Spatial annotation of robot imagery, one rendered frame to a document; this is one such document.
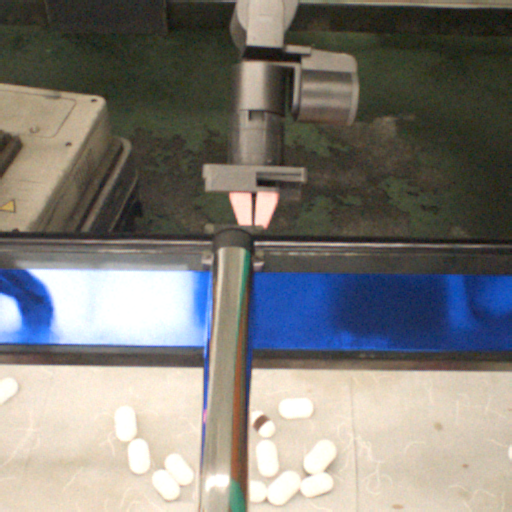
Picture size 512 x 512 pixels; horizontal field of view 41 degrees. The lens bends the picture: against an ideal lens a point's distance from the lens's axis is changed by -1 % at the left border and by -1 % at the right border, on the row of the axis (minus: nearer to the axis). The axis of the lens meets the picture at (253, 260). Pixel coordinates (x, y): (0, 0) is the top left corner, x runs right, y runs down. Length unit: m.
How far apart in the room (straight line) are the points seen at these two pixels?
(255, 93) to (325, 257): 0.34
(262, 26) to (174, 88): 1.74
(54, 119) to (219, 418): 1.30
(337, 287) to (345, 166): 1.74
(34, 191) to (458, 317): 1.09
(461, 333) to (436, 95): 2.08
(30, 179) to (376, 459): 0.94
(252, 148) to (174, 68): 1.86
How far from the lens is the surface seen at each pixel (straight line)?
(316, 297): 0.38
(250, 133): 0.68
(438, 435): 0.74
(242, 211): 0.67
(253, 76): 0.69
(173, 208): 1.98
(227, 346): 0.32
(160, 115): 2.31
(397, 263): 0.38
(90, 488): 0.71
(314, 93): 0.70
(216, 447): 0.29
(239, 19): 0.70
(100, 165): 1.58
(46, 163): 1.44
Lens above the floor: 1.38
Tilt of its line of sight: 49 degrees down
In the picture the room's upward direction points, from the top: straight up
